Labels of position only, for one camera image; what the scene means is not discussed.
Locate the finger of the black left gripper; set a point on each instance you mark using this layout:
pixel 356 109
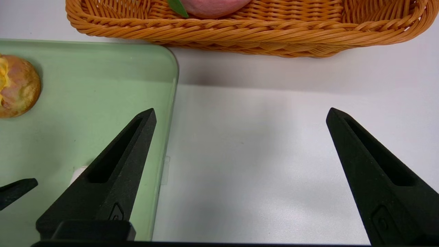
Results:
pixel 15 192

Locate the white soap bar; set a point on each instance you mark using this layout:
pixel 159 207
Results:
pixel 78 173

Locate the light green plastic tray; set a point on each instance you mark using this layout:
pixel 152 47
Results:
pixel 96 89

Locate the golden cream puff bread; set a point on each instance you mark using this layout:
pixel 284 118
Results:
pixel 17 85

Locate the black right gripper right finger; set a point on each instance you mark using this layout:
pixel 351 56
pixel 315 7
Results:
pixel 374 185

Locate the pink plush peach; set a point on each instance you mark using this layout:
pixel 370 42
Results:
pixel 212 8

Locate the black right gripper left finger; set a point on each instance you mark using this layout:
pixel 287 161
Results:
pixel 109 185

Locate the orange wicker basket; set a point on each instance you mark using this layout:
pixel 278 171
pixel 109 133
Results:
pixel 274 34

